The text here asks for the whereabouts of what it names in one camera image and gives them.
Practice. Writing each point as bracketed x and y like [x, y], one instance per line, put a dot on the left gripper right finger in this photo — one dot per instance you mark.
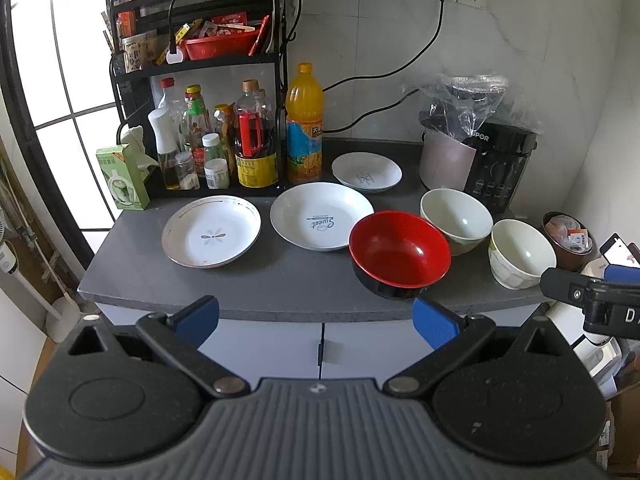
[454, 340]

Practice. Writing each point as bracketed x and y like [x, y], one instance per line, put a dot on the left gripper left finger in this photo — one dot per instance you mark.
[175, 340]

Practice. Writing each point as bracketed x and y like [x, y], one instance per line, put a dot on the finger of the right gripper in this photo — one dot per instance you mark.
[572, 288]

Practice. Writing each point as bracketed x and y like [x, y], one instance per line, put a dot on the white ceramic bowl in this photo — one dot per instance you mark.
[464, 221]

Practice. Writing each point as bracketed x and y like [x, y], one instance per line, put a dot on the white plate with Sweet print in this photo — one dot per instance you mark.
[318, 216]

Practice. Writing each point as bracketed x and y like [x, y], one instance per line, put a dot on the small white plate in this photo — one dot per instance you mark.
[366, 172]

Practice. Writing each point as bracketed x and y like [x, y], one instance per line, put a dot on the black metal kitchen rack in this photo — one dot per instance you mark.
[133, 91]

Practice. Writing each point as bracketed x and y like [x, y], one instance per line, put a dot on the brown bowl with packets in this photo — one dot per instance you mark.
[570, 239]

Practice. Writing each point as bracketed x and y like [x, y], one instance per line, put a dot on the white bowl with pattern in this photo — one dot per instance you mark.
[518, 254]

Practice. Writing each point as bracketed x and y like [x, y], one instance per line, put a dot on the red and black bowl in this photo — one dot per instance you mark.
[395, 254]

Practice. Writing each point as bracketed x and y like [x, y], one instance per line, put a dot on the white plate with flower motif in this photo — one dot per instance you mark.
[211, 232]

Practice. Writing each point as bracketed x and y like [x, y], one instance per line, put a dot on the black pressure cooker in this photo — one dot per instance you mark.
[501, 155]

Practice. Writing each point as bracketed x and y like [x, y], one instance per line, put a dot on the green cardboard box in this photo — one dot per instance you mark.
[123, 178]

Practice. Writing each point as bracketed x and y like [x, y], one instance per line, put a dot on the white pill bottle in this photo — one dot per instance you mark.
[217, 173]

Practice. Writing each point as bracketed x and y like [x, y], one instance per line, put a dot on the small clear spice jar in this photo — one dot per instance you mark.
[186, 172]

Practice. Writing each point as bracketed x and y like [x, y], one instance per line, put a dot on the green jar white lid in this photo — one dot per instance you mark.
[212, 147]

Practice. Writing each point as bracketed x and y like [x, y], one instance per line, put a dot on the sauce bottle green label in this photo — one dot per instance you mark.
[197, 125]

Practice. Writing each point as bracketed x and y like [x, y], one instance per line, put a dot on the clear plastic bag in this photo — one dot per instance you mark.
[459, 105]

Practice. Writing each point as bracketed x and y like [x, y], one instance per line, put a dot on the oil dispenser white cap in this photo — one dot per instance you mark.
[166, 146]

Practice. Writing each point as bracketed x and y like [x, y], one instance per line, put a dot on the clear bottle red cap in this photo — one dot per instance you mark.
[172, 100]

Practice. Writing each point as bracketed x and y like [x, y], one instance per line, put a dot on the orange juice bottle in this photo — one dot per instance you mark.
[304, 126]

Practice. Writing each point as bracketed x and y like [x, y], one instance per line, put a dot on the white adapter plug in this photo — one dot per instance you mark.
[174, 57]

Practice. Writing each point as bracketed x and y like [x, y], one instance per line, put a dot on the glass jar on shelf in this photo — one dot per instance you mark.
[139, 50]

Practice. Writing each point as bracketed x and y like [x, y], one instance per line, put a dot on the red plastic basket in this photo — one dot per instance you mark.
[221, 46]

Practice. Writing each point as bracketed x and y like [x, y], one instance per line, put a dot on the soy sauce bottle red handle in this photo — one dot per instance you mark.
[256, 157]

